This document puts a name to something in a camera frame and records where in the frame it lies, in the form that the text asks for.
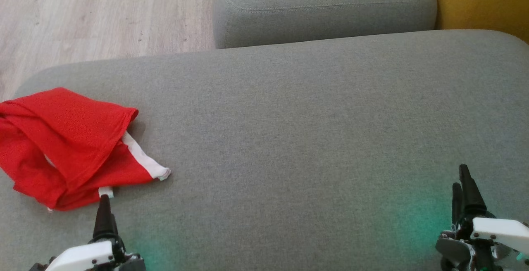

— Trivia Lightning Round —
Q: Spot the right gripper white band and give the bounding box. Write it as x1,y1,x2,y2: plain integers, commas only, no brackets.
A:
436,164,529,271

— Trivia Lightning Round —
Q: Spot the large grey sofa cushion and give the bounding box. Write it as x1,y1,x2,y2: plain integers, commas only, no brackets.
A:
0,29,529,271

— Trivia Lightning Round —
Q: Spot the red T-shirt with white stripe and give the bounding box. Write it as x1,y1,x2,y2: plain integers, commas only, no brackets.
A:
0,87,172,212

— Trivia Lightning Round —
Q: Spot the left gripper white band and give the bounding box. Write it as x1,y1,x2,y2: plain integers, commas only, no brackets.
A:
29,195,146,271

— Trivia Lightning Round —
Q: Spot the small grey sofa cushion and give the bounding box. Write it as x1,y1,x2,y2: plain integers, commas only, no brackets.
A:
212,0,438,49

